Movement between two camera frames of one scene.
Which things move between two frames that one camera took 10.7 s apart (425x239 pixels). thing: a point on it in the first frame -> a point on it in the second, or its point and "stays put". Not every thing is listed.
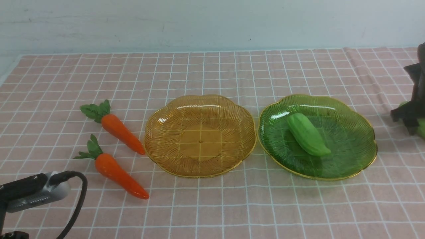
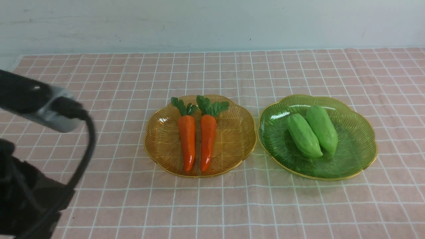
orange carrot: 100,114 -> 187,124
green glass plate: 350,137 stays put
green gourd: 306,136 stays put
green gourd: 421,130 -> 324,127
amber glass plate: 199,135 stays put
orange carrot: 107,166 -> 208,129
